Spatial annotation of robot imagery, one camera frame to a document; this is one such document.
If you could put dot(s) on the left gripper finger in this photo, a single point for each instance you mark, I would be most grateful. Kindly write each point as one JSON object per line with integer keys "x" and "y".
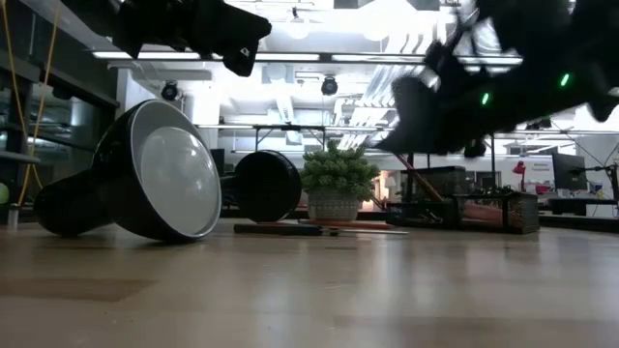
{"x": 242, "y": 60}
{"x": 232, "y": 26}

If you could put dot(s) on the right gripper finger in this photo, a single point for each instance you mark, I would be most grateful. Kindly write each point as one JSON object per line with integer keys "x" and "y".
{"x": 411, "y": 121}

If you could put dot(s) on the dark tray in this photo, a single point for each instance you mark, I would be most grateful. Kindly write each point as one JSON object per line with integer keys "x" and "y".
{"x": 275, "y": 230}

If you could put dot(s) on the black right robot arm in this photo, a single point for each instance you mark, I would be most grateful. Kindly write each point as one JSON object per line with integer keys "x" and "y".
{"x": 556, "y": 48}

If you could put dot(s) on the black mesh desk organizer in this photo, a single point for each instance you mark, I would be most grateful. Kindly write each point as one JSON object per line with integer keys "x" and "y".
{"x": 522, "y": 212}

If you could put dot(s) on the black office desk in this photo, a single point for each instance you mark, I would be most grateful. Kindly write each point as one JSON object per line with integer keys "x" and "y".
{"x": 580, "y": 200}

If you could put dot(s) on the long ceiling light strip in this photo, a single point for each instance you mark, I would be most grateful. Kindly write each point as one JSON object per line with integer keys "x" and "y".
{"x": 159, "y": 55}
{"x": 493, "y": 60}
{"x": 290, "y": 57}

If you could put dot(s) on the black ceiling track lights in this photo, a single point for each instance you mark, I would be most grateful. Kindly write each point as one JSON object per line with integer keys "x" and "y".
{"x": 539, "y": 124}

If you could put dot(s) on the red desk lamp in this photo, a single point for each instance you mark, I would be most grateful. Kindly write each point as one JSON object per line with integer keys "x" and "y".
{"x": 519, "y": 167}

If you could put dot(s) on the potted green succulent plant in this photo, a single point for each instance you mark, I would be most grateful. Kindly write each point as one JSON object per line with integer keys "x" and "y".
{"x": 338, "y": 179}

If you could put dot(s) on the black computer monitor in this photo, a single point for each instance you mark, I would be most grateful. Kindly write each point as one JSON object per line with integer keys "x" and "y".
{"x": 569, "y": 171}

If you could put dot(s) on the black round lamp base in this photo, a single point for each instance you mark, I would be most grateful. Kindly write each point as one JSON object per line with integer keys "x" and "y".
{"x": 267, "y": 188}

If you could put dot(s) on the white lamp bulb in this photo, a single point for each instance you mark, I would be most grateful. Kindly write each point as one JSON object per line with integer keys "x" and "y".
{"x": 181, "y": 183}

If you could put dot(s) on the green ball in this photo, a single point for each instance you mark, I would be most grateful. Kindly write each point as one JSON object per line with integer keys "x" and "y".
{"x": 3, "y": 194}

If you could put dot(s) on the small silver can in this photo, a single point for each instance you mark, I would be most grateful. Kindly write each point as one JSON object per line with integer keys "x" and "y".
{"x": 13, "y": 217}

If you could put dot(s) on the black metal frame stand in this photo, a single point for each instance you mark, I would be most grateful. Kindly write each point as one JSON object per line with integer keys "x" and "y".
{"x": 290, "y": 128}
{"x": 492, "y": 164}

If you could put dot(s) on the black ceiling camera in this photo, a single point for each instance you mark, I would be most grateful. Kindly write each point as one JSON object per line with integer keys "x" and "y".
{"x": 329, "y": 86}
{"x": 169, "y": 92}

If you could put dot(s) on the white wall sign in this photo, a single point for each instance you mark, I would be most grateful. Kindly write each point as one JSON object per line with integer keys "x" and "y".
{"x": 540, "y": 165}

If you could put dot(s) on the black table frame rail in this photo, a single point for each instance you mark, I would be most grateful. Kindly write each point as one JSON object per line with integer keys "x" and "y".
{"x": 580, "y": 222}

